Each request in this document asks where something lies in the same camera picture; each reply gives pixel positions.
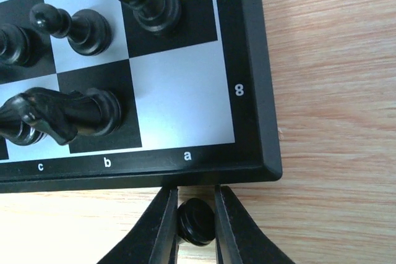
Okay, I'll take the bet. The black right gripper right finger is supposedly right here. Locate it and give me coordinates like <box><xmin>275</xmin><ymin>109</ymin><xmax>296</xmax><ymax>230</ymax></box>
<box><xmin>215</xmin><ymin>185</ymin><xmax>293</xmax><ymax>263</ymax></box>

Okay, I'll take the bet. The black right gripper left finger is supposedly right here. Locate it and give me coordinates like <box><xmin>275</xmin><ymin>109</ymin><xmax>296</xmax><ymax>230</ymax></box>
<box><xmin>99</xmin><ymin>187</ymin><xmax>178</xmax><ymax>263</ymax></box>

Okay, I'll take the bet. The black grey chess board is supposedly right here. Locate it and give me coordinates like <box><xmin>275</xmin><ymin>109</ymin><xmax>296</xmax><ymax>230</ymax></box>
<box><xmin>1</xmin><ymin>0</ymin><xmax>282</xmax><ymax>193</ymax></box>

